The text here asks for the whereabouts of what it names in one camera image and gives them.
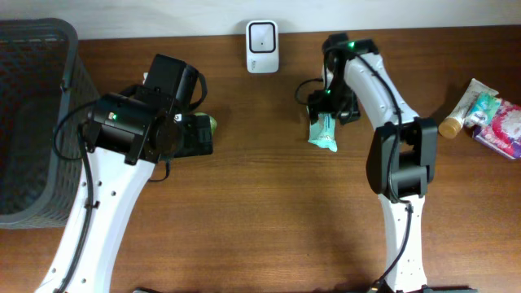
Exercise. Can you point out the red purple pad package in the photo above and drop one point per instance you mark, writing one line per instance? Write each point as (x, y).
(502, 135)

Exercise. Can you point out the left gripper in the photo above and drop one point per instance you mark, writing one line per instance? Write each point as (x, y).
(199, 138)

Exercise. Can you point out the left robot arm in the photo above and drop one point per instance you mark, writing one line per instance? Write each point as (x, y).
(124, 137)

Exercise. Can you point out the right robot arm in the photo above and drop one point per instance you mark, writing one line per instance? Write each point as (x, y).
(402, 157)

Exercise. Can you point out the light green item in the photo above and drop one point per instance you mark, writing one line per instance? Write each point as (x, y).
(213, 122)

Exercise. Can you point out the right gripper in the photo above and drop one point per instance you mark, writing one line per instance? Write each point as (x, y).
(316, 102)

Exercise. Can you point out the small teal tissue pack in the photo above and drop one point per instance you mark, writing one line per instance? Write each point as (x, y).
(483, 110)

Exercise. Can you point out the mint green wipes pouch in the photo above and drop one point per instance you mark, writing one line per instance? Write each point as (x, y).
(322, 132)

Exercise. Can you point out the dark grey plastic basket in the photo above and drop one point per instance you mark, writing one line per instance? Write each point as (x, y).
(42, 80)

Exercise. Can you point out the white barcode scanner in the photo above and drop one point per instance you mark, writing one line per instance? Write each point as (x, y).
(262, 46)

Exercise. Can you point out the white floral cream tube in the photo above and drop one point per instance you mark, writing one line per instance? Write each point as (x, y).
(452, 125)

